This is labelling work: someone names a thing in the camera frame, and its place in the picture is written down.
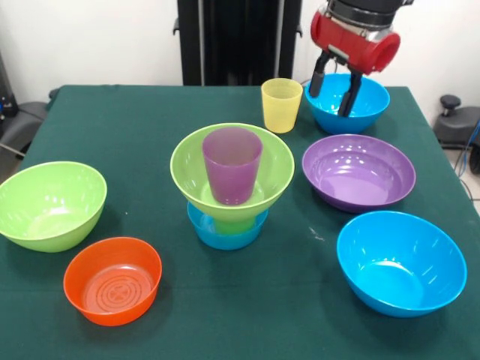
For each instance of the grey wheeled base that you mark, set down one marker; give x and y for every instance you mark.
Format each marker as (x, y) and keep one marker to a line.
(22, 127)

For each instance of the yellow plastic cup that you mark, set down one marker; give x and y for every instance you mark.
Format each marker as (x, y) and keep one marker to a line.
(279, 112)

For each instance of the purple plastic cup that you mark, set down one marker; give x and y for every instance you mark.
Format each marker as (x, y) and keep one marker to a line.
(230, 176)

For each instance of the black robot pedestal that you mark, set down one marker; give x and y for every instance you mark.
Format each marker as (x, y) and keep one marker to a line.
(240, 45)

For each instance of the black equipment casing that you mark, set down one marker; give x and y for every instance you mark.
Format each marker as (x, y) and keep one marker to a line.
(5, 105)

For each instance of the grey base with black knob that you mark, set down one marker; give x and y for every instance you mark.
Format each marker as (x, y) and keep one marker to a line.
(461, 127)

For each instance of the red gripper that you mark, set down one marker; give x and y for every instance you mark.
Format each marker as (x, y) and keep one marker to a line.
(348, 45)

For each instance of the small orange plastic bowl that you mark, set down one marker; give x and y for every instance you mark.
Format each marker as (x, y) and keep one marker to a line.
(112, 307)

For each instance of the dark green tablecloth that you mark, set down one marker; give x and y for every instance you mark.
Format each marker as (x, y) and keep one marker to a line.
(262, 330)

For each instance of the green plastic cup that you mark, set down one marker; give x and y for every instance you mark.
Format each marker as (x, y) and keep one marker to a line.
(232, 227)

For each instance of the purple plastic bowl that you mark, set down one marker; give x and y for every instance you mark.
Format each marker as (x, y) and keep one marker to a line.
(356, 180)

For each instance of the green plastic bowl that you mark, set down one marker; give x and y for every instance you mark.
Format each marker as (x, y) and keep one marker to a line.
(48, 221)
(187, 176)

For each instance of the small blue plastic bowl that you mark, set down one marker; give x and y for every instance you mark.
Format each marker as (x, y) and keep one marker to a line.
(225, 242)

